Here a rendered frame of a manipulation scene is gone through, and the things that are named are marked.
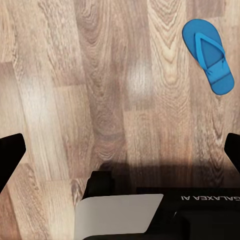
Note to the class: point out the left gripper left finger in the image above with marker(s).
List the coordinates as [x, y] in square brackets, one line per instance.
[12, 149]

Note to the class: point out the sandal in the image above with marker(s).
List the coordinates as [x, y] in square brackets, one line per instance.
[204, 43]

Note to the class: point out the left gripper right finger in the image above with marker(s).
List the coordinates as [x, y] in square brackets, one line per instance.
[232, 149]

